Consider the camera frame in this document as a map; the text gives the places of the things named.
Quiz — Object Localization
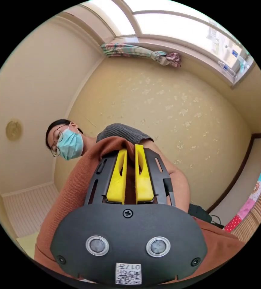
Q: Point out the window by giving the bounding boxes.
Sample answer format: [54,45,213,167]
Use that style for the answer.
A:
[85,0,256,89]

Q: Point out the black box with cable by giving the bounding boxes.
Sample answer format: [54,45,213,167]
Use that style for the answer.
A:
[187,203,225,229]

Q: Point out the brown pants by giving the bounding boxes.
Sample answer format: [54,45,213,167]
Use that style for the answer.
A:
[34,136,246,285]

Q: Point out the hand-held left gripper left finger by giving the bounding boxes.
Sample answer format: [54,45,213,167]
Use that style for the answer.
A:
[106,148,128,205]

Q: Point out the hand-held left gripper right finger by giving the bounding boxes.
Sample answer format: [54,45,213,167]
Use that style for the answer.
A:
[134,144,154,204]

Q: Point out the person's body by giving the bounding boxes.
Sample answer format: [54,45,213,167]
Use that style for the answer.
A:
[45,119,155,161]

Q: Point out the floral curtain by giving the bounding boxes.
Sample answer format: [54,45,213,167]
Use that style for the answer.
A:
[100,42,182,68]

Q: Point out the bed with printed sheet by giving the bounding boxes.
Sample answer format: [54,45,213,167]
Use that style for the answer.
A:
[224,124,261,243]

